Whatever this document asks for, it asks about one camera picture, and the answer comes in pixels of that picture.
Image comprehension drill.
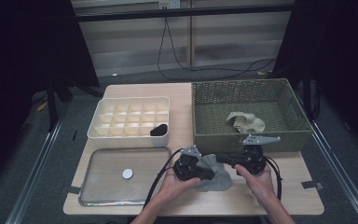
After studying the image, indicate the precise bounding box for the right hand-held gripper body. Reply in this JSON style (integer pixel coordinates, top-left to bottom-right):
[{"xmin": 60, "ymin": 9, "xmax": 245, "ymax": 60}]
[{"xmin": 241, "ymin": 133, "xmax": 282, "ymax": 175}]

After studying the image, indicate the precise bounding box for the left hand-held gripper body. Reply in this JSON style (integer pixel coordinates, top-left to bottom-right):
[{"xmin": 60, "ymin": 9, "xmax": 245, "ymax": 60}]
[{"xmin": 172, "ymin": 145, "xmax": 206, "ymax": 182}]

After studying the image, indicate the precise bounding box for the grey sock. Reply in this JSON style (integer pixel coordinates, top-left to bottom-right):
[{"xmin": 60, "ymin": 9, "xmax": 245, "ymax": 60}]
[{"xmin": 195, "ymin": 153, "xmax": 233, "ymax": 192}]

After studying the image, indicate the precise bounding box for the cream sock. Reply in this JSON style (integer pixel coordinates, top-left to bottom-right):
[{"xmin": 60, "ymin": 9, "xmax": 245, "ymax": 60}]
[{"xmin": 225, "ymin": 111, "xmax": 267, "ymax": 134}]

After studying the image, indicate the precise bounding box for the black sock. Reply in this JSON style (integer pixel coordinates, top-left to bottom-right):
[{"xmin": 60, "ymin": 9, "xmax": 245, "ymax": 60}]
[{"xmin": 149, "ymin": 123, "xmax": 169, "ymax": 137}]

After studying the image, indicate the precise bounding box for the green woven basket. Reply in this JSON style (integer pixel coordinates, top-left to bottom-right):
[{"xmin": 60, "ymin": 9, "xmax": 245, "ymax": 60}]
[{"xmin": 191, "ymin": 77, "xmax": 313, "ymax": 156}]

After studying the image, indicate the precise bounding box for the cream divided storage box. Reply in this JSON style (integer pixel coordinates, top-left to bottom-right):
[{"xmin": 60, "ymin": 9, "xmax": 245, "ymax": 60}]
[{"xmin": 87, "ymin": 96, "xmax": 171, "ymax": 149}]

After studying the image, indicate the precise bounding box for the clear plastic lid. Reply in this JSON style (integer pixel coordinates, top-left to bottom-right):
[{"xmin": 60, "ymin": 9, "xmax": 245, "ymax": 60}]
[{"xmin": 78, "ymin": 147, "xmax": 172, "ymax": 207}]

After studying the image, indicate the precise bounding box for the person's left hand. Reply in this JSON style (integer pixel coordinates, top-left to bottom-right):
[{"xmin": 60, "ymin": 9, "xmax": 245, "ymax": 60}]
[{"xmin": 159, "ymin": 167, "xmax": 201, "ymax": 205}]

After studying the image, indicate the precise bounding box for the person's right hand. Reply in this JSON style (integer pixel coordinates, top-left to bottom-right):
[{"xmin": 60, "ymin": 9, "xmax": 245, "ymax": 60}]
[{"xmin": 234, "ymin": 163, "xmax": 277, "ymax": 205}]

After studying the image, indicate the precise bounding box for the grey tape piece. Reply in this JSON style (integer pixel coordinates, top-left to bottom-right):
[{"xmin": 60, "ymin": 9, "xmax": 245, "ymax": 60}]
[
  {"xmin": 61, "ymin": 185, "xmax": 82, "ymax": 195},
  {"xmin": 301, "ymin": 180, "xmax": 325, "ymax": 190}
]

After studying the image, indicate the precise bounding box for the black curtain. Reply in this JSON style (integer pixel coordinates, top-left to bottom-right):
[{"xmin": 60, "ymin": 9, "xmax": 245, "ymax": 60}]
[
  {"xmin": 0, "ymin": 0, "xmax": 101, "ymax": 194},
  {"xmin": 269, "ymin": 0, "xmax": 358, "ymax": 157}
]

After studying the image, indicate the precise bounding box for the black metal stand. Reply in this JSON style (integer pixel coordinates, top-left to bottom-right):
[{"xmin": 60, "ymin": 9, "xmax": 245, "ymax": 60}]
[{"xmin": 46, "ymin": 73, "xmax": 73, "ymax": 133}]

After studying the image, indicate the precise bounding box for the black horizontal bar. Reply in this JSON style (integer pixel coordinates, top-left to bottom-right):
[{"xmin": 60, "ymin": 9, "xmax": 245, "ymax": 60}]
[{"xmin": 74, "ymin": 3, "xmax": 296, "ymax": 22}]

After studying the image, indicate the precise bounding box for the right hand-held gripper cable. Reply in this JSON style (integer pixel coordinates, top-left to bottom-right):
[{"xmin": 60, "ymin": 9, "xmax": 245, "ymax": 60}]
[{"xmin": 262, "ymin": 157, "xmax": 283, "ymax": 202}]

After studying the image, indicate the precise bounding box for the metal floor rail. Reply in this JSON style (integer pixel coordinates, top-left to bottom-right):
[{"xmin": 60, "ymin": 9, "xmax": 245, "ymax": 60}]
[
  {"xmin": 5, "ymin": 116, "xmax": 65, "ymax": 224},
  {"xmin": 293, "ymin": 90, "xmax": 358, "ymax": 224}
]

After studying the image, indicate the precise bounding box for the beige vertical post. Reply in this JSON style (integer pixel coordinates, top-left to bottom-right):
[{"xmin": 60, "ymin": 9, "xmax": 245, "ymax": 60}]
[{"xmin": 187, "ymin": 0, "xmax": 196, "ymax": 68}]

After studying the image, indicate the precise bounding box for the black floor cable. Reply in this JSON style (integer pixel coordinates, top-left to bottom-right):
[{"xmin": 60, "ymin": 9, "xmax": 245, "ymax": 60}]
[{"xmin": 157, "ymin": 17, "xmax": 278, "ymax": 81}]

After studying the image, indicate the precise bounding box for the white wall outlet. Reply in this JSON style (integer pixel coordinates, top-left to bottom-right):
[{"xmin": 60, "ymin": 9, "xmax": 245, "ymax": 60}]
[{"xmin": 158, "ymin": 0, "xmax": 181, "ymax": 9}]

